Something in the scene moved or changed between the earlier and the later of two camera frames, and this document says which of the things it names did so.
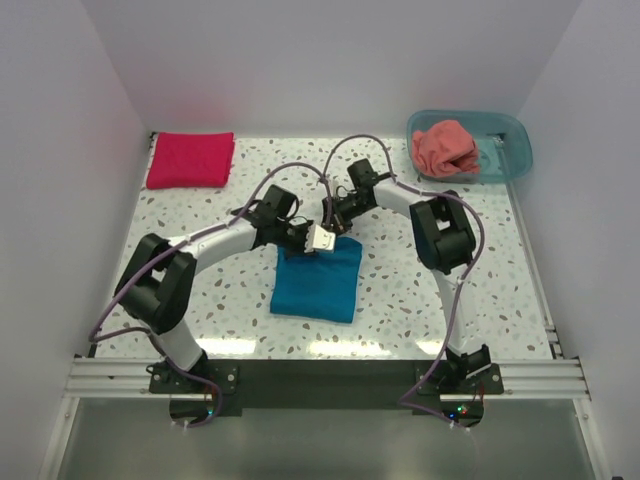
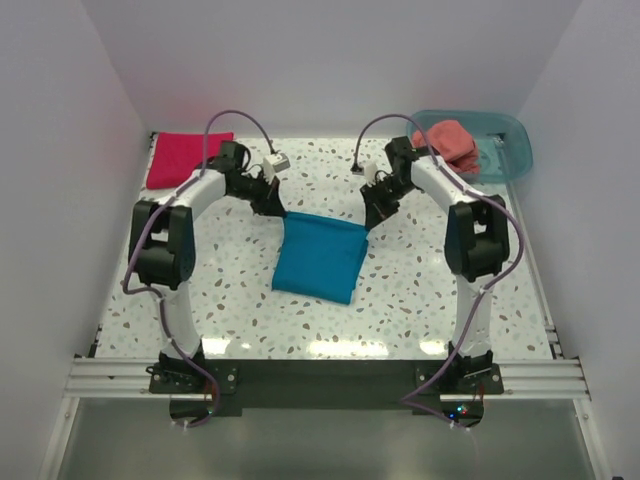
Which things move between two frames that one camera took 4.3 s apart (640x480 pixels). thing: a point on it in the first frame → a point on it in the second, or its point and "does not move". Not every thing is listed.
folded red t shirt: x=192 y=160 does not move
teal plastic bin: x=502 y=141 does not move
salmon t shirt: x=444 y=148 does not move
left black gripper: x=304 y=228 → x=269 y=202
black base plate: x=200 y=390 does not move
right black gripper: x=339 y=223 → x=377 y=210
